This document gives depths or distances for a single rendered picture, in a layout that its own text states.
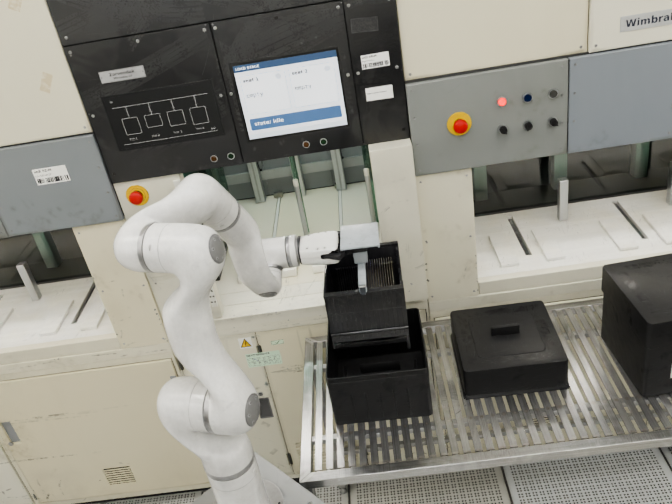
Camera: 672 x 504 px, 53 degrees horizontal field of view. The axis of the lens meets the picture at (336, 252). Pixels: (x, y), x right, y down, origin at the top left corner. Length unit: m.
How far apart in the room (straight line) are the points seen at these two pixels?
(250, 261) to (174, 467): 1.33
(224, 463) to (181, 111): 0.95
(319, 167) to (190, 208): 1.58
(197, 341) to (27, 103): 0.95
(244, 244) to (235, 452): 0.48
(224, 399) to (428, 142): 0.94
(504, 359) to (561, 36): 0.88
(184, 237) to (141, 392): 1.30
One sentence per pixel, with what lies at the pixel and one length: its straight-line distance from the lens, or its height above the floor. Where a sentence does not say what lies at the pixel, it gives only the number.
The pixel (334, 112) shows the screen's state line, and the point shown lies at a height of 1.51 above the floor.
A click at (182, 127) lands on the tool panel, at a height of 1.54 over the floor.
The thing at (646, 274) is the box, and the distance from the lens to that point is 2.02.
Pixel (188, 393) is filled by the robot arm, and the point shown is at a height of 1.18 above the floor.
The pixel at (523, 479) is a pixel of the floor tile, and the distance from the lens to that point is 2.77.
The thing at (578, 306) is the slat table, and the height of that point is 0.76.
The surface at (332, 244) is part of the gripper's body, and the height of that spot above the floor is 1.28.
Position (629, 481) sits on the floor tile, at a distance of 2.81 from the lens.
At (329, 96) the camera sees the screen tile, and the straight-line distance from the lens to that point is 1.89.
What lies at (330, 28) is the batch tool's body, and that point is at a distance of 1.84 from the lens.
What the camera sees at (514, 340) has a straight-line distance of 1.99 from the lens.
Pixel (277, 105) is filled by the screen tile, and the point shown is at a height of 1.56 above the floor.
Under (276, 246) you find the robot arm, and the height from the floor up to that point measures 1.29.
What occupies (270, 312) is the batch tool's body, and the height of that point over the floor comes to 0.87.
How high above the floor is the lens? 2.13
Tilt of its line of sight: 31 degrees down
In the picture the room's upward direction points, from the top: 10 degrees counter-clockwise
